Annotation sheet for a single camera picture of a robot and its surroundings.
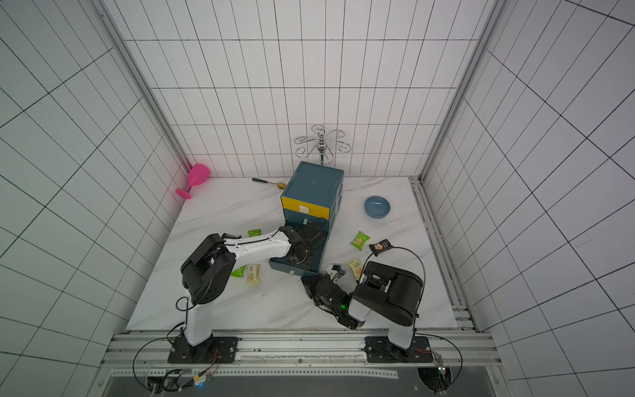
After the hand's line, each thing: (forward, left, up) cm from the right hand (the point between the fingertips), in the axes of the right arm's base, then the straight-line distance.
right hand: (291, 282), depth 85 cm
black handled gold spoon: (+48, +12, -1) cm, 49 cm away
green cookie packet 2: (+19, -25, -2) cm, 32 cm away
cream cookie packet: (+8, -23, -1) cm, 24 cm away
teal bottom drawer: (+3, +2, +7) cm, 8 cm away
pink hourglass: (+47, +52, +4) cm, 70 cm away
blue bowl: (+36, -33, -1) cm, 49 cm away
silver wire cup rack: (+46, -9, +26) cm, 53 cm away
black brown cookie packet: (+17, -33, -1) cm, 37 cm away
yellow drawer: (+21, -1, +18) cm, 27 cm away
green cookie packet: (+20, +19, -1) cm, 28 cm away
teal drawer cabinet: (+27, -6, +19) cm, 33 cm away
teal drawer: (+21, +2, +11) cm, 24 cm away
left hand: (+7, -1, -1) cm, 7 cm away
